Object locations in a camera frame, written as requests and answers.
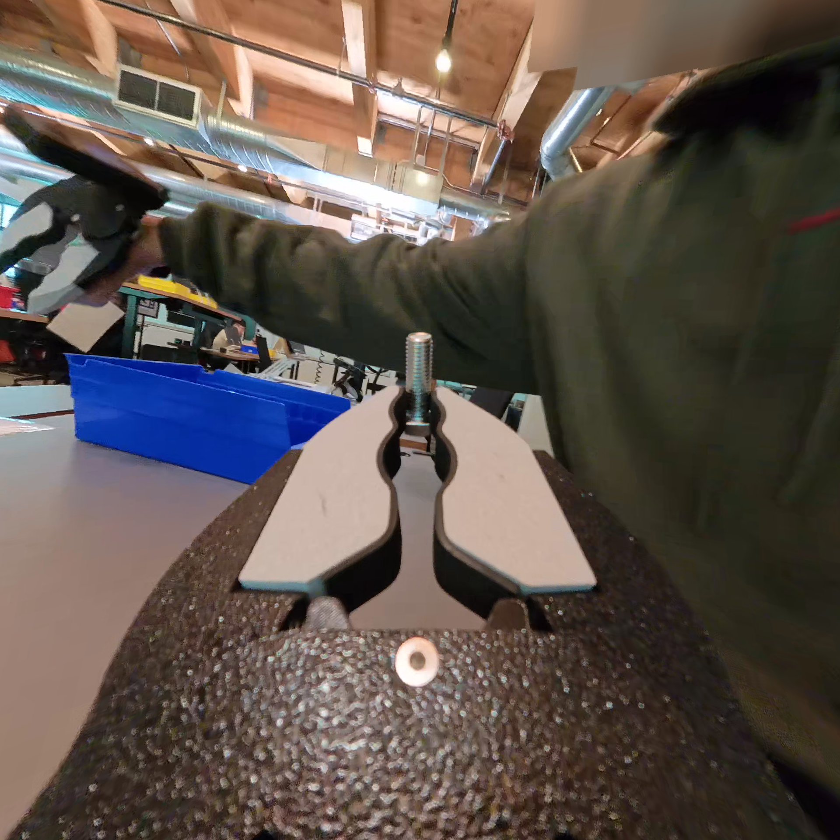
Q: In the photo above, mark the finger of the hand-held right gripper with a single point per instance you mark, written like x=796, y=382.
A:
x=62, y=279
x=26, y=233

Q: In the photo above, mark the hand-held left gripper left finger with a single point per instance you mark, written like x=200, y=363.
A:
x=321, y=499

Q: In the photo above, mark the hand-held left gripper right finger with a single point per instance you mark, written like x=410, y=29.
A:
x=505, y=505

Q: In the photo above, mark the steel hex bolt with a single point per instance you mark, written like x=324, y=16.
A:
x=418, y=374

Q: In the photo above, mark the blue storage bin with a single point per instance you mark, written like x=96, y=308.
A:
x=177, y=420

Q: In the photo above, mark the person's right forearm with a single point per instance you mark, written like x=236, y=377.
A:
x=341, y=295

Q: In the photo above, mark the grey desk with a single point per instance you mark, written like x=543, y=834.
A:
x=98, y=525

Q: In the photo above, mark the person's right hand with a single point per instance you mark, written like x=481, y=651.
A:
x=151, y=246

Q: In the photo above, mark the white paper sheet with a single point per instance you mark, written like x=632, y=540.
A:
x=85, y=325

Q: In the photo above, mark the white ceiling vent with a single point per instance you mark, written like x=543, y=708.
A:
x=157, y=95

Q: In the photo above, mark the person's green sweater torso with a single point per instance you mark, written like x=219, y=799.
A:
x=689, y=328

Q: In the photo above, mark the hanging ceiling lamp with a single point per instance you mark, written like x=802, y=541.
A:
x=444, y=58

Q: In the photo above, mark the silver ventilation duct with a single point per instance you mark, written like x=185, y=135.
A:
x=262, y=138

